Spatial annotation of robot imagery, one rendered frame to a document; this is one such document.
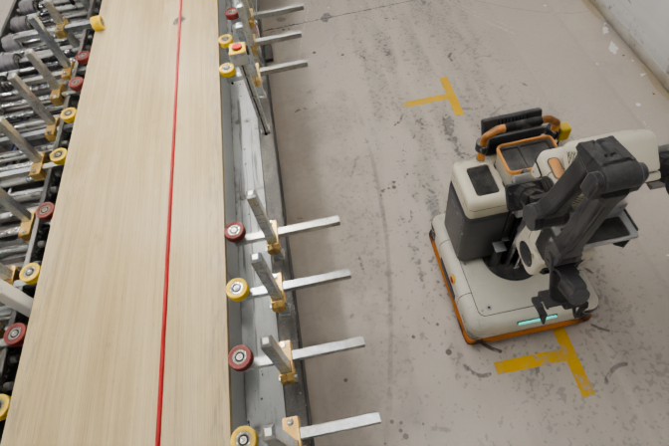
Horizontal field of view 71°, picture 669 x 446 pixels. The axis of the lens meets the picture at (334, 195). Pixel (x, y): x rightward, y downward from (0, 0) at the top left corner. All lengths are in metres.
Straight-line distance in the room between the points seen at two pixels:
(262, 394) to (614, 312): 1.81
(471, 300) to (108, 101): 2.06
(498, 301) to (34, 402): 1.88
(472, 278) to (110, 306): 1.59
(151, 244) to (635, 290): 2.37
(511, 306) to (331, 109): 1.91
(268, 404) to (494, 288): 1.17
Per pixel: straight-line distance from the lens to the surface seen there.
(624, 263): 2.97
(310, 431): 1.64
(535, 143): 2.08
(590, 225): 1.25
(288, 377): 1.69
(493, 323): 2.33
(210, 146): 2.20
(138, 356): 1.81
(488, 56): 3.90
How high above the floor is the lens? 2.43
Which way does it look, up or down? 54 degrees down
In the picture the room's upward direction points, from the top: 12 degrees counter-clockwise
